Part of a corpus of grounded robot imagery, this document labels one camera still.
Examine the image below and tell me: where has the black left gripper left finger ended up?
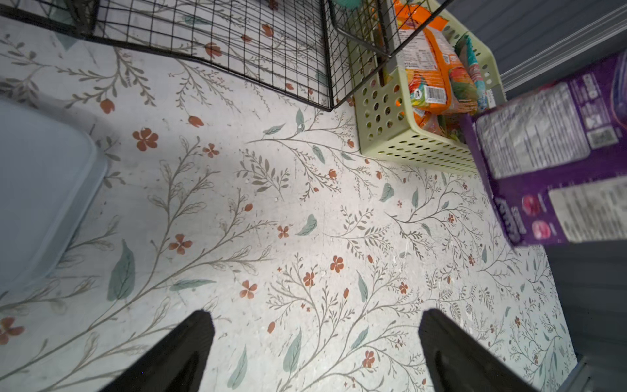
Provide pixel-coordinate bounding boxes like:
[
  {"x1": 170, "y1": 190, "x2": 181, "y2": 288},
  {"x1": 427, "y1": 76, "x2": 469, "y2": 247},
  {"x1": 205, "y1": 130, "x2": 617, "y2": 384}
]
[{"x1": 103, "y1": 310, "x2": 215, "y2": 391}]

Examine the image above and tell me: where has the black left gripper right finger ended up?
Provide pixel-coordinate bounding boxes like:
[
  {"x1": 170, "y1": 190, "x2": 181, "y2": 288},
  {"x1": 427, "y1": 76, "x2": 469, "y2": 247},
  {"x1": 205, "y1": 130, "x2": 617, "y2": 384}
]
[{"x1": 418, "y1": 309, "x2": 534, "y2": 392}]

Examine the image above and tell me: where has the purple candy bag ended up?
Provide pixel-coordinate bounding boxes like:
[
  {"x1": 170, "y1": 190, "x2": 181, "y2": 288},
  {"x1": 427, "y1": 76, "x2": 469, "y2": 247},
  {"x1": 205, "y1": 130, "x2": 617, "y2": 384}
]
[{"x1": 460, "y1": 52, "x2": 626, "y2": 247}]

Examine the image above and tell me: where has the orange Fox's fruits candy bag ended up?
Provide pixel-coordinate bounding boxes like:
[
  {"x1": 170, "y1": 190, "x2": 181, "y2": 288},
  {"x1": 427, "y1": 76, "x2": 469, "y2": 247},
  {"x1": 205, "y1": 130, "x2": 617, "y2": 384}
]
[{"x1": 394, "y1": 1, "x2": 479, "y2": 117}]

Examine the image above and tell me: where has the teal Fox's candy bag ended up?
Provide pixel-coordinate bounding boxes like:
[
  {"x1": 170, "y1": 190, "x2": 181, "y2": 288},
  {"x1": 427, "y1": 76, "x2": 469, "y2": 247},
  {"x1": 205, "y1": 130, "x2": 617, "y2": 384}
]
[{"x1": 455, "y1": 34, "x2": 488, "y2": 112}]

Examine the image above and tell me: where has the light blue plastic case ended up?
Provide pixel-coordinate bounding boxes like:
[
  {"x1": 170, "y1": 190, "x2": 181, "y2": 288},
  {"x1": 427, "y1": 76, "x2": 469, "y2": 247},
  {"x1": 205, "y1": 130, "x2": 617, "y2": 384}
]
[{"x1": 1, "y1": 99, "x2": 108, "y2": 292}]

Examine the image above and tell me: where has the black wire desk organizer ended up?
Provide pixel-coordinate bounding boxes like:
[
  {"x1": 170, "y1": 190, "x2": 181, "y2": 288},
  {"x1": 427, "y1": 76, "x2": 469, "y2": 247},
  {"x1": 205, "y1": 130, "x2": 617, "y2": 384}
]
[{"x1": 1, "y1": 1, "x2": 451, "y2": 111}]

